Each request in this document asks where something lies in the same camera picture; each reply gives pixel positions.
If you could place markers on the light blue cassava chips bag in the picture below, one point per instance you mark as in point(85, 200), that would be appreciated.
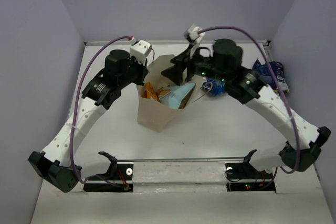
point(176, 97)

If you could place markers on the orange chips bag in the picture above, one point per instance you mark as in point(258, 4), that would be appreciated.
point(152, 94)

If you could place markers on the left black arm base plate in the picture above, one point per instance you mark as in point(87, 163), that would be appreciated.
point(118, 181)

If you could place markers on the dark blue purple snack bag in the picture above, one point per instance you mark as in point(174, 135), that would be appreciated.
point(279, 73)

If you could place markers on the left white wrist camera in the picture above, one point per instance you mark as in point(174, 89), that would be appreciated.
point(140, 50)

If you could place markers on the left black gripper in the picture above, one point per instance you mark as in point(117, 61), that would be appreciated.
point(143, 68)

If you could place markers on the blue white snack pack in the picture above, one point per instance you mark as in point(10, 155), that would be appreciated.
point(213, 88)

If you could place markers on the white front cover board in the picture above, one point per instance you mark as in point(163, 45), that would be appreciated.
point(298, 198)

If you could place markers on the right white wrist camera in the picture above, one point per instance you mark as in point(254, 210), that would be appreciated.
point(192, 34)

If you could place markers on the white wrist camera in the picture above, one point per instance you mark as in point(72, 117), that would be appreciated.
point(140, 50)
point(192, 34)

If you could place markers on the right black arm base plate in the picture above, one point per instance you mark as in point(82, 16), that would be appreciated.
point(242, 178)

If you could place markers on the brown paper bag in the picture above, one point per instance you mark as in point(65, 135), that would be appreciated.
point(154, 114)

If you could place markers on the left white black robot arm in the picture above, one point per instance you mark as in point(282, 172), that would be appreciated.
point(55, 163)

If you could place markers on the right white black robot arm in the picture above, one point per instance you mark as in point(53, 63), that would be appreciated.
point(303, 141)

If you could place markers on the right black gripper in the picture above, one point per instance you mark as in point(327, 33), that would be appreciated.
point(177, 70)

